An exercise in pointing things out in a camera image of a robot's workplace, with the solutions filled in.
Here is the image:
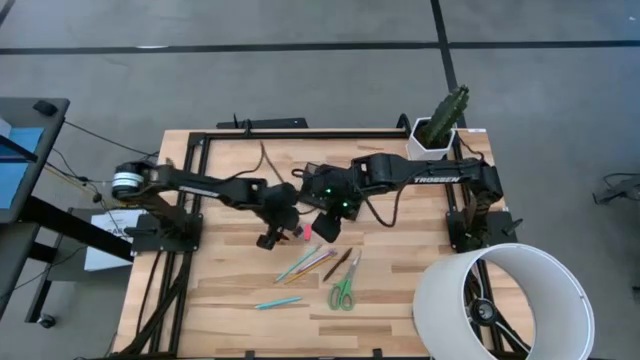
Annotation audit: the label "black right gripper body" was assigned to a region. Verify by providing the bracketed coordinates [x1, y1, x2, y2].
[323, 165, 364, 222]

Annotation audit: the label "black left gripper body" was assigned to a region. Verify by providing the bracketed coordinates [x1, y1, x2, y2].
[263, 203, 302, 235]

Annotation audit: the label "teal pencil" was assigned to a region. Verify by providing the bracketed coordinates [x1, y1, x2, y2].
[273, 244, 323, 285]

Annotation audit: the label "purple pen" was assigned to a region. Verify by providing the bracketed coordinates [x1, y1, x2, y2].
[298, 249, 337, 275]

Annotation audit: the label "brown pen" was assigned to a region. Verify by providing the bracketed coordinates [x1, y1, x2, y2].
[322, 247, 354, 283]

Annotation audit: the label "yellow pencil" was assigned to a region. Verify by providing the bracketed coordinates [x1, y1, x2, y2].
[283, 253, 337, 286]

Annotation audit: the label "teal pen with clip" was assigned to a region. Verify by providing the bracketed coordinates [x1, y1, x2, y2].
[254, 296, 304, 311]

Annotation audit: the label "white plant pot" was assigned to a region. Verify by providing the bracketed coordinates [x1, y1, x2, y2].
[405, 117, 457, 162]

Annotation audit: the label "black flat box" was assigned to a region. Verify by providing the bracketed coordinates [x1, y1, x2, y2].
[216, 117, 309, 131]

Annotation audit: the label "green cactus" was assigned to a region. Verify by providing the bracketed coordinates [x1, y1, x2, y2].
[418, 84, 471, 150]

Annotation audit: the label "white lamp shade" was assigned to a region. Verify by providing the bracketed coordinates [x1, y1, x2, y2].
[412, 243, 596, 360]

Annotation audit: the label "white paper sheet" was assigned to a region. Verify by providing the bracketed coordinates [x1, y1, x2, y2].
[83, 209, 147, 273]

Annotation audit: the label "black lamp socket fitting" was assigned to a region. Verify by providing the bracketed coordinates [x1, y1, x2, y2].
[464, 259, 532, 357]

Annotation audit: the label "dark grey desk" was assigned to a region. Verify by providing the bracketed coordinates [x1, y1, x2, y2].
[0, 97, 134, 324]

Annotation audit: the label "black computer mouse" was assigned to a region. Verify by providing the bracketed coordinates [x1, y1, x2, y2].
[32, 99, 59, 117]

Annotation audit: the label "blue screen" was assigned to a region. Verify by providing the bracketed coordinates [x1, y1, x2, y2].
[0, 127, 46, 211]

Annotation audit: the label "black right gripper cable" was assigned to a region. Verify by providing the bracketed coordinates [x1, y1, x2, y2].
[358, 180, 402, 229]

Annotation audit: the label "brown cable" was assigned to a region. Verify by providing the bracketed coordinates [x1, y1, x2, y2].
[227, 140, 287, 185]

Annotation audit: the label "green handled scissors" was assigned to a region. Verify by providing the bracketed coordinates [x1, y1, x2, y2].
[327, 249, 363, 312]

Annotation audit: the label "black aluminium table frame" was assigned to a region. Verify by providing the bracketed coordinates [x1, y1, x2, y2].
[119, 127, 506, 360]

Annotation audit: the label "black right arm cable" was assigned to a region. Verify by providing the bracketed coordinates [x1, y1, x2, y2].
[452, 133, 487, 162]

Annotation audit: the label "thin black floor cable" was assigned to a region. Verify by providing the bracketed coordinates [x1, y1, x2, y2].
[63, 119, 161, 157]

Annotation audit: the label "black floor cable cluster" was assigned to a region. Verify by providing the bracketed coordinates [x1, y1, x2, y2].
[592, 172, 640, 206]

